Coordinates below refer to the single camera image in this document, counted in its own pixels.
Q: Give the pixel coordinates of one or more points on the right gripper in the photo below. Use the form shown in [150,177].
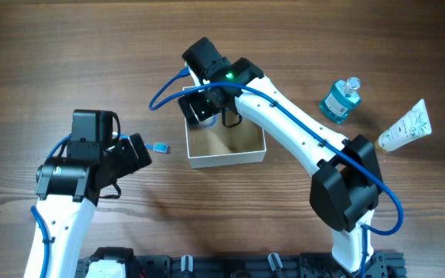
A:
[193,110]

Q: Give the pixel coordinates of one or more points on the white cardboard box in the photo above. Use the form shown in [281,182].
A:
[220,145]

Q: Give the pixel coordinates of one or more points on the blue white toothbrush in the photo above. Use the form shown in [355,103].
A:
[158,147]

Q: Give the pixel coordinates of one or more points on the blue mouthwash bottle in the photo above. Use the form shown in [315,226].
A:
[342,99]

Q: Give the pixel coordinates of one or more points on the white lotion tube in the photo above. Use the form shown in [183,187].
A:
[410,127]

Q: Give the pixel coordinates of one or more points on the white round jar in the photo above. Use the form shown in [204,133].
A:
[206,124]

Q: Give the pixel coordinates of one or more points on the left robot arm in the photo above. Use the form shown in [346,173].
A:
[69,185]

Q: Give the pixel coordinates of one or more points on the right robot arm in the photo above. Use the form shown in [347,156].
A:
[345,173]

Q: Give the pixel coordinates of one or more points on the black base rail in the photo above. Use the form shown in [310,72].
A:
[121,262]

